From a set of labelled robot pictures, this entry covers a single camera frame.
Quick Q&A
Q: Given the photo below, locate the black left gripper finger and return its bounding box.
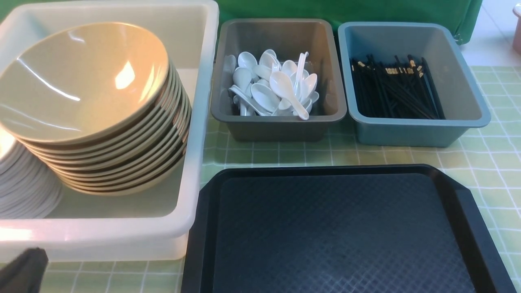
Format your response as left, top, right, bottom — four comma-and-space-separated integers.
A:
0, 248, 48, 293

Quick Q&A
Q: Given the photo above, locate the white ceramic soup spoon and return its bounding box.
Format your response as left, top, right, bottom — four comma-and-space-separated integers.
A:
269, 72, 309, 120

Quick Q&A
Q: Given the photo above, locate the tan noodle bowl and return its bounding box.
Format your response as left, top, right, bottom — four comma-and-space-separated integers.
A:
1, 22, 169, 144

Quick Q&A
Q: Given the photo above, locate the stack of white plates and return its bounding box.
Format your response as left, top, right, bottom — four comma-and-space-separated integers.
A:
0, 129, 63, 219

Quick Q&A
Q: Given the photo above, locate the large white plastic tub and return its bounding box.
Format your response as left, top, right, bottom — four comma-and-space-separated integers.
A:
1, 0, 219, 263

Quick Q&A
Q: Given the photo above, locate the stack of tan bowls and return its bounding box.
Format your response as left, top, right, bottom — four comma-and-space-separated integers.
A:
16, 61, 193, 197

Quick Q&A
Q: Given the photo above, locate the black plastic serving tray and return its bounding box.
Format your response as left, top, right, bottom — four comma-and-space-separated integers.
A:
180, 164, 516, 293

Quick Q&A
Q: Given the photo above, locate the pile of white spoons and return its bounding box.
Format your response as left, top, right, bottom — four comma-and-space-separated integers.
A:
223, 49, 320, 116

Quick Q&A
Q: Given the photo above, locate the grey plastic spoon bin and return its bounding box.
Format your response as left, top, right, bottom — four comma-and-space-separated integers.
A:
210, 18, 348, 142

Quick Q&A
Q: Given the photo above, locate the pile of black chopsticks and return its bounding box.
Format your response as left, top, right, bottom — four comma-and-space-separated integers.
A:
350, 55, 445, 119

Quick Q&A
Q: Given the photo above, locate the blue plastic chopstick bin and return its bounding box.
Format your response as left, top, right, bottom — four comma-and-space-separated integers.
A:
337, 22, 491, 148

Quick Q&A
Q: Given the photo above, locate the green checked tablecloth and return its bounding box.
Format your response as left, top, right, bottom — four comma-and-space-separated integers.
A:
40, 66, 521, 293

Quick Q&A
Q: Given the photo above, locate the green fabric backdrop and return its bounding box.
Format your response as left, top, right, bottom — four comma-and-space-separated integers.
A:
0, 0, 484, 45

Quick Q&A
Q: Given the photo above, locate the pink container at edge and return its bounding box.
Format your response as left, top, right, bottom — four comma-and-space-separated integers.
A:
512, 2, 521, 55

